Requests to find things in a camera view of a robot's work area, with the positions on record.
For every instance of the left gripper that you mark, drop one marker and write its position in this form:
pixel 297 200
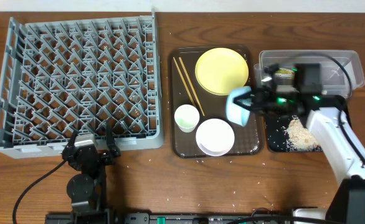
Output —
pixel 87 156

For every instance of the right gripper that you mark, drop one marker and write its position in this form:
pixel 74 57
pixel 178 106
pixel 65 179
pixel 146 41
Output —
pixel 259 99

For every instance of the light blue bowl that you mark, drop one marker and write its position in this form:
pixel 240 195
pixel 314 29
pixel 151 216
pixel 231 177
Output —
pixel 236 114

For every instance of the yellow green wrapper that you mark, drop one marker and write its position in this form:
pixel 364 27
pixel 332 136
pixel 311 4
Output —
pixel 285 73

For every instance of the pink white bowl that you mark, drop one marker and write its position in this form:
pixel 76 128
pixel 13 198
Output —
pixel 215 137

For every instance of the white green cup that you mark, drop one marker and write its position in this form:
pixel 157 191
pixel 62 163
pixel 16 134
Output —
pixel 186 117

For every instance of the white paper napkin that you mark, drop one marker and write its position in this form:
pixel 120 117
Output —
pixel 350 71

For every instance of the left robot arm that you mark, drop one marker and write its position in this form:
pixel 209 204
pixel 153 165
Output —
pixel 88 189

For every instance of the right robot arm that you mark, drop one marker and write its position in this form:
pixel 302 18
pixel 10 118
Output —
pixel 326 120

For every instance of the black waste tray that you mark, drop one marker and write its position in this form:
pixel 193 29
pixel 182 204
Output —
pixel 274 125

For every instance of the rice food waste pile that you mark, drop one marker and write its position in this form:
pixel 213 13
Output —
pixel 299 139

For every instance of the grey dishwasher rack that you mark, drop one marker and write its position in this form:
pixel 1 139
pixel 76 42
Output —
pixel 81 76

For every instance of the yellow plate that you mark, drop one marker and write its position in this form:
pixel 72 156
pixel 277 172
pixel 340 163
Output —
pixel 221 70

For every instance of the brown serving tray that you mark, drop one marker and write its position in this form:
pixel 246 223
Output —
pixel 249 140

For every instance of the right bamboo chopstick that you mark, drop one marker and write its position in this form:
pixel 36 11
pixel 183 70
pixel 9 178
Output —
pixel 191 85

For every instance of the clear plastic bin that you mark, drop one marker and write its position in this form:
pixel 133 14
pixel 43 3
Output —
pixel 333 78

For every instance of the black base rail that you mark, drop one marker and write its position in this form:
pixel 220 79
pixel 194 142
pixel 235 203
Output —
pixel 145 218

